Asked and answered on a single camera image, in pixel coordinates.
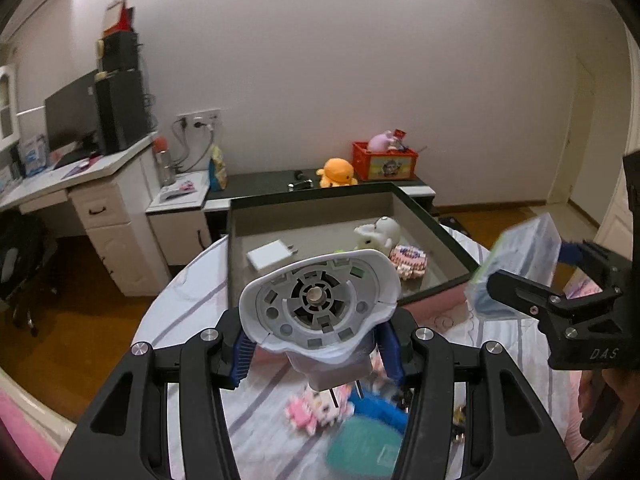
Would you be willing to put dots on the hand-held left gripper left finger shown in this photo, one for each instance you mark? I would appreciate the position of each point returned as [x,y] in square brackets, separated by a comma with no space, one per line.
[242,355]

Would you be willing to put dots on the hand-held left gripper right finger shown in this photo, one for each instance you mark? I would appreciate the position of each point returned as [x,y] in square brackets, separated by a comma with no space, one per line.
[392,355]

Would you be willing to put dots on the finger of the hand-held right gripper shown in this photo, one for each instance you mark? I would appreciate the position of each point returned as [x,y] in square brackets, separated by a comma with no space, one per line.
[572,252]
[520,290]

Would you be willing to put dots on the clear plastic box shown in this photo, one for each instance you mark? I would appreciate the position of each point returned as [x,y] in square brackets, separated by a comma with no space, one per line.
[520,250]

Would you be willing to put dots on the blue patterned box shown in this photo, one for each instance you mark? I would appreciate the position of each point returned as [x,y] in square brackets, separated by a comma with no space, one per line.
[380,410]

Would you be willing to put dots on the small pink block figure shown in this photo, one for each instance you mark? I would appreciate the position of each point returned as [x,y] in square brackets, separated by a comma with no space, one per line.
[310,407]

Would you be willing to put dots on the white handheld appliance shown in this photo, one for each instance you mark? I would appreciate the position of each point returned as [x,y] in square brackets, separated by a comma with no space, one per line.
[320,300]

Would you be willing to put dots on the pink block donut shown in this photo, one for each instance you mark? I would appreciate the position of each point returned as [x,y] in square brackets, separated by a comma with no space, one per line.
[410,260]

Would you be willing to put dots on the teal round case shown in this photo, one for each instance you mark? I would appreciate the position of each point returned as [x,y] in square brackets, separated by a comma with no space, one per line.
[365,450]

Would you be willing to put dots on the white charger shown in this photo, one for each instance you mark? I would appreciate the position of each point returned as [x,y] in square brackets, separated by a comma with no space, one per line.
[272,256]

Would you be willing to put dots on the white bunny figure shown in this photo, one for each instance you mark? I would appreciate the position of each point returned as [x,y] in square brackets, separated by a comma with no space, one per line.
[380,235]

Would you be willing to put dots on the pink storage box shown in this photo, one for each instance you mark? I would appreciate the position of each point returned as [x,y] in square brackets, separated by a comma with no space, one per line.
[310,220]

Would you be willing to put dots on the person's right hand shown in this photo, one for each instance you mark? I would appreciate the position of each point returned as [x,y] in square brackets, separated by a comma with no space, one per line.
[590,390]

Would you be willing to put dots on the white door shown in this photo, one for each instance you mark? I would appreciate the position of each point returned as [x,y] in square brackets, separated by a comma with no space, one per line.
[575,135]

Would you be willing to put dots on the small white cabinet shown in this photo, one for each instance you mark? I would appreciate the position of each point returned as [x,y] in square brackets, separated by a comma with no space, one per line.
[175,230]

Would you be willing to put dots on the black top low cabinet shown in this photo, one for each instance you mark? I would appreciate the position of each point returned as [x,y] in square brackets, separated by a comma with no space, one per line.
[265,182]

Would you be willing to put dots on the pink magazine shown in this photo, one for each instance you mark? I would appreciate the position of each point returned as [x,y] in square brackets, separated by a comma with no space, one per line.
[180,189]

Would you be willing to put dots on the small black device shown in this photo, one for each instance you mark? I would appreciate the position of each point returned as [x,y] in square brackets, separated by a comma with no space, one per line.
[300,182]

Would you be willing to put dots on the white desk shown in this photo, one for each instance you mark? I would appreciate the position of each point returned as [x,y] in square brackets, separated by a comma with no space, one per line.
[120,220]

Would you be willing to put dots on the red crate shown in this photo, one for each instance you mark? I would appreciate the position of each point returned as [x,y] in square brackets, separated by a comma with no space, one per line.
[385,165]

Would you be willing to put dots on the blue yellow snack bag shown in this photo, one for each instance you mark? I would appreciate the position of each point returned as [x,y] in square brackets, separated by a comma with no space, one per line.
[218,170]

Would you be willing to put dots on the orange octopus plush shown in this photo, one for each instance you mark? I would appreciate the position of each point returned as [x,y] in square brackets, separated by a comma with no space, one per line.
[337,172]

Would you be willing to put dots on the red card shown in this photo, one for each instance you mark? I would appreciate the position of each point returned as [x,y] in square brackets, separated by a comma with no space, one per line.
[400,134]

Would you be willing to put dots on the pink plush toy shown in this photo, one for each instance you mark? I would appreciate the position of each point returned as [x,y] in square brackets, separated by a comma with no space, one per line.
[382,140]

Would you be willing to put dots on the orange cap water bottle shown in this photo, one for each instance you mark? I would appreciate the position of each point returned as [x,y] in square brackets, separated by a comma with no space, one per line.
[164,162]

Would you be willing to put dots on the black office chair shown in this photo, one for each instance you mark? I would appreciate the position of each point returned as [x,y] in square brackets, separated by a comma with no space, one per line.
[22,270]

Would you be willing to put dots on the purple mouse pad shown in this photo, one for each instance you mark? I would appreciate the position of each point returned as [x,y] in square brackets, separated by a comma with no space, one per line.
[80,167]

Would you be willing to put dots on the black computer tower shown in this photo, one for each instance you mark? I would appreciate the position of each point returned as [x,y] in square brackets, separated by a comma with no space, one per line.
[122,110]

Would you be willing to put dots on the blue white box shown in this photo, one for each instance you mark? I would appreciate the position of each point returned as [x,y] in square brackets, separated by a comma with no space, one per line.
[34,154]

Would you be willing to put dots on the black monitor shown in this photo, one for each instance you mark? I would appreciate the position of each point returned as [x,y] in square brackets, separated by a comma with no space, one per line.
[70,115]

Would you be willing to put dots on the black speaker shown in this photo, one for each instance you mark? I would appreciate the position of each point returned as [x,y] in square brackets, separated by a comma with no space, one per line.
[120,52]

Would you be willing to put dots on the white glass door cabinet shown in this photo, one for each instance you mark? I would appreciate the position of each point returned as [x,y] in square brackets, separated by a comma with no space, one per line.
[7,105]

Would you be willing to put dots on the red desk calendar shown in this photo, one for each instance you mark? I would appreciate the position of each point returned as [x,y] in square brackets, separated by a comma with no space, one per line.
[116,17]

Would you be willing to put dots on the white air conditioner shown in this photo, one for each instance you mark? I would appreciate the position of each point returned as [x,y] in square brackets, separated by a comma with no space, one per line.
[45,10]

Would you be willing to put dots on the white wall socket strip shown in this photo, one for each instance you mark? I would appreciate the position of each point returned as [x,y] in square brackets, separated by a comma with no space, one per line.
[200,116]

